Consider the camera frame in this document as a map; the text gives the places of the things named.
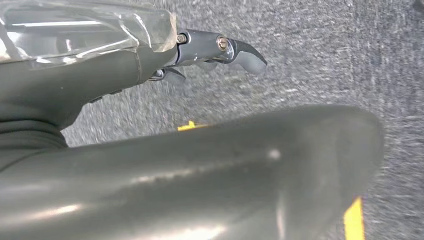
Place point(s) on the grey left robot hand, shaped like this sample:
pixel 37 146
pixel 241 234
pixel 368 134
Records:
pixel 198 182

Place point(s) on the yellow floor tape square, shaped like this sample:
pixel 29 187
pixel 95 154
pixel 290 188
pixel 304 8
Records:
pixel 353 222

